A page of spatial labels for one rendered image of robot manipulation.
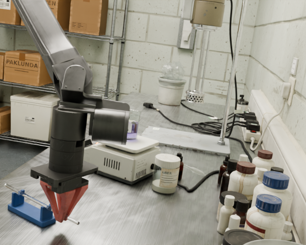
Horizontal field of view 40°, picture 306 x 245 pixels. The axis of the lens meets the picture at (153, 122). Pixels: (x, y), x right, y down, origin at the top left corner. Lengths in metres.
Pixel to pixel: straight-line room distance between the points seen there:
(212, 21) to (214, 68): 2.09
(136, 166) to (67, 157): 0.31
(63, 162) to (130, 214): 0.22
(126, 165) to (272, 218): 0.39
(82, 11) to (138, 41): 0.55
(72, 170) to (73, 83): 0.14
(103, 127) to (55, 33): 0.22
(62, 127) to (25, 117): 2.73
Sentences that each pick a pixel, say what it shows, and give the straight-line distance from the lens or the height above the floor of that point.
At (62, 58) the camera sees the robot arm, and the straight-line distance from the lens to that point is 0.75.
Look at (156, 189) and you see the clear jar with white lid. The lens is 0.98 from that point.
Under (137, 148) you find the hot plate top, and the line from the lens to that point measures 0.99.
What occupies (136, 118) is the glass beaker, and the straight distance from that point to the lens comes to 1.02.
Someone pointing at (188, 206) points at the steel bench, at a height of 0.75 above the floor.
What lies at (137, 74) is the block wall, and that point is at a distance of 3.50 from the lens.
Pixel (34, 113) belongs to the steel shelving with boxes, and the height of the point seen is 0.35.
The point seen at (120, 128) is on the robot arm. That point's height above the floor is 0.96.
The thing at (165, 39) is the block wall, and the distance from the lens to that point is 3.44.
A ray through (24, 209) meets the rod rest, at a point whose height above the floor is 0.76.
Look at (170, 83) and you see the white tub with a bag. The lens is 2.03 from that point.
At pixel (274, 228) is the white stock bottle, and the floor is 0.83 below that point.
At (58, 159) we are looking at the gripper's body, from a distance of 0.71.
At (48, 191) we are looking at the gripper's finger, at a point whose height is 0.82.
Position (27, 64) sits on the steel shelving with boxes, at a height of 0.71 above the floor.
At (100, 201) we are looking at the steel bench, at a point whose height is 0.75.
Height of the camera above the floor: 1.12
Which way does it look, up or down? 13 degrees down
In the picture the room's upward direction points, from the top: 7 degrees clockwise
